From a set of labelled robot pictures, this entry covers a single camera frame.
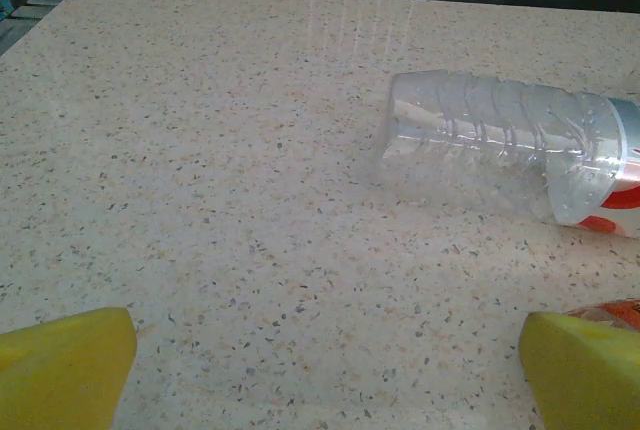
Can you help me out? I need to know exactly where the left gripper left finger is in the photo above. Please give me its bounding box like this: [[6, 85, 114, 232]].
[[0, 306, 139, 430]]

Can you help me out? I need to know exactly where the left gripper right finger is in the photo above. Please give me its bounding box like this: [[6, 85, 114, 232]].
[[519, 311, 640, 430]]

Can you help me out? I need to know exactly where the clear bottle red white label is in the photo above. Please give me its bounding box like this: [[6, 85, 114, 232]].
[[377, 69, 640, 240]]

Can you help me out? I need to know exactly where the aluminium table side rail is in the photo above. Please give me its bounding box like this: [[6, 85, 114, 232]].
[[0, 0, 76, 59]]

